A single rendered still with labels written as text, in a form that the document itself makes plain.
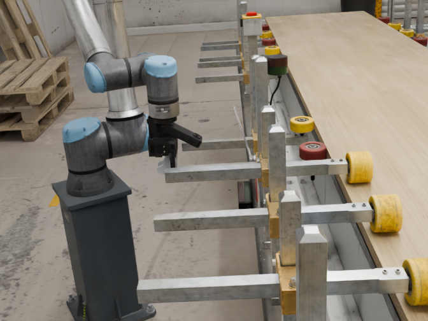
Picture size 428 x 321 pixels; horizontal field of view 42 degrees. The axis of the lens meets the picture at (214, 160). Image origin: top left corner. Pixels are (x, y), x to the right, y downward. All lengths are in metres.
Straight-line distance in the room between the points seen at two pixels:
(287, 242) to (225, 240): 2.02
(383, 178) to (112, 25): 1.15
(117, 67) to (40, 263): 1.60
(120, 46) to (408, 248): 1.35
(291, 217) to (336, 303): 0.58
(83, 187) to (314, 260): 1.60
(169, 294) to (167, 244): 2.02
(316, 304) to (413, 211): 0.66
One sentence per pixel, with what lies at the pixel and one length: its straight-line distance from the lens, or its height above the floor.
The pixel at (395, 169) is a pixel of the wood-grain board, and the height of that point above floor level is 0.90.
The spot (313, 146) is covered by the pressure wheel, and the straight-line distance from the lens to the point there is 1.70.
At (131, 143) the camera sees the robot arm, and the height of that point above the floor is 0.78.
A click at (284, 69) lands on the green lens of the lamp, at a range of 1.64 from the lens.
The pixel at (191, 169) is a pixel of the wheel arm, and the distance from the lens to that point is 1.43.
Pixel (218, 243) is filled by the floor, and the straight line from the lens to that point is 2.97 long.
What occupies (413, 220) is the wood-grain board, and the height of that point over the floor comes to 0.90.
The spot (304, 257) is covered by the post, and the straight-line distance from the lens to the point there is 0.71.
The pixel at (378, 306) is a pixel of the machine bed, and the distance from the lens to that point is 1.29.
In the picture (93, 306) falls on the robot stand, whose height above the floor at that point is 0.13.
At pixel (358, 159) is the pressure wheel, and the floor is 0.97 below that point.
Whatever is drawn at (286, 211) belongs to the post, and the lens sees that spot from 0.96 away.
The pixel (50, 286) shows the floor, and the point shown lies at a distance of 2.85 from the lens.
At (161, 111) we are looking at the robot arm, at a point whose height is 1.05.
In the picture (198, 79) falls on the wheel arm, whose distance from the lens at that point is 2.90.
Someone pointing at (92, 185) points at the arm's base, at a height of 0.64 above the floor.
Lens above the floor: 1.53
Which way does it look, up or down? 22 degrees down
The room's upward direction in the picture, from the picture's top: 4 degrees counter-clockwise
